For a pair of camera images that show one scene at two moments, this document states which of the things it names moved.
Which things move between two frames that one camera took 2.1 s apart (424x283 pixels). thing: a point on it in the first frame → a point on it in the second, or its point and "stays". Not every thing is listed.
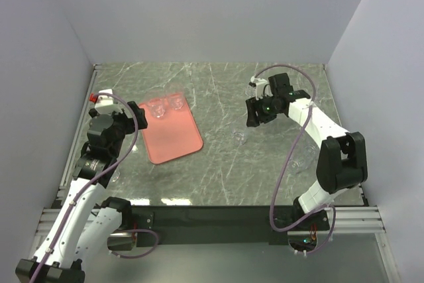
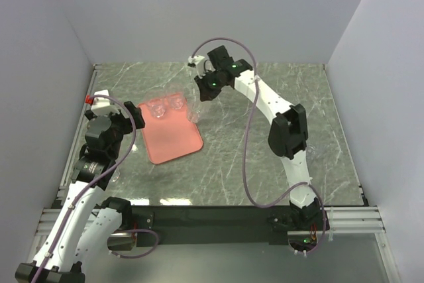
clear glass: (115, 175) stays
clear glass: (176, 99) stays
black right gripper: (254, 105) → (206, 94)
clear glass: (158, 107) stays
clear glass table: (238, 138) → (193, 106)
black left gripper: (130, 124) stays
